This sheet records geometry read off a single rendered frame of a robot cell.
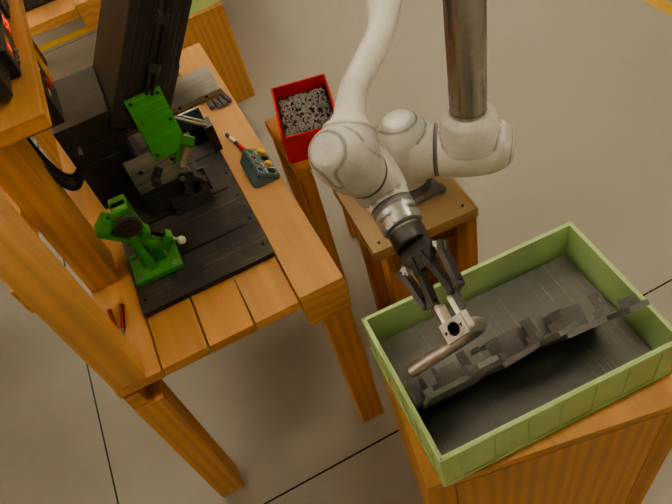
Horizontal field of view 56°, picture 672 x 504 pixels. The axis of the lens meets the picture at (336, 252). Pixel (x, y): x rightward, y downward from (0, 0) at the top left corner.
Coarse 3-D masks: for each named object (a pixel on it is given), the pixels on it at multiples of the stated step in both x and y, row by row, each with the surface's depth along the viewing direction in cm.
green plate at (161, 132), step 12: (144, 96) 189; (156, 96) 190; (132, 108) 190; (144, 108) 191; (156, 108) 192; (168, 108) 193; (144, 120) 193; (156, 120) 194; (168, 120) 195; (144, 132) 194; (156, 132) 196; (168, 132) 197; (180, 132) 198; (156, 144) 197; (168, 144) 199; (156, 156) 199
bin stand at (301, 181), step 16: (272, 128) 242; (304, 160) 227; (288, 176) 263; (304, 176) 228; (304, 192) 236; (304, 208) 279; (320, 208) 243; (320, 224) 249; (352, 224) 299; (336, 256) 266
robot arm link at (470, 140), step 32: (448, 0) 144; (480, 0) 143; (448, 32) 151; (480, 32) 149; (448, 64) 158; (480, 64) 156; (448, 96) 167; (480, 96) 162; (448, 128) 170; (480, 128) 167; (512, 128) 175; (448, 160) 175; (480, 160) 173; (512, 160) 176
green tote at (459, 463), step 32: (512, 256) 166; (544, 256) 172; (576, 256) 170; (480, 288) 171; (608, 288) 161; (384, 320) 164; (416, 320) 169; (640, 320) 153; (384, 352) 154; (608, 384) 142; (640, 384) 151; (416, 416) 142; (544, 416) 141; (576, 416) 149; (480, 448) 139; (512, 448) 147; (448, 480) 145
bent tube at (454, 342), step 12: (444, 324) 119; (456, 324) 121; (480, 324) 122; (444, 336) 119; (456, 336) 118; (468, 336) 131; (444, 348) 134; (456, 348) 133; (420, 360) 138; (432, 360) 136; (420, 372) 139
